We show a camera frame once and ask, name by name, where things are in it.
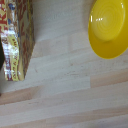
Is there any yellow plastic bowl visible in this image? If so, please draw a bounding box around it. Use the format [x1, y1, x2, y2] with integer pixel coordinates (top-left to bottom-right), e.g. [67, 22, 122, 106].
[87, 0, 128, 60]

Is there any yellow red granola bar box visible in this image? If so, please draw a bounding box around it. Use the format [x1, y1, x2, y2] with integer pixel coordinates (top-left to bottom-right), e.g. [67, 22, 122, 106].
[0, 0, 36, 82]

